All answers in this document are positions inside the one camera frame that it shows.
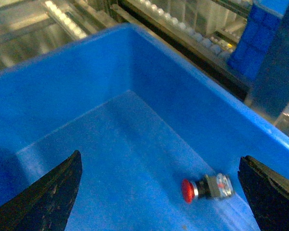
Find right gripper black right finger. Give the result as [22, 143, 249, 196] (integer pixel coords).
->
[237, 155, 289, 231]

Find red mushroom push button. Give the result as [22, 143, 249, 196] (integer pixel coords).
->
[181, 173, 235, 204]

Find blue empty target bin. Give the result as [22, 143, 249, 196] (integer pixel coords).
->
[0, 24, 289, 231]

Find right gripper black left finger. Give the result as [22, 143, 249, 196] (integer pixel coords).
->
[0, 150, 82, 231]

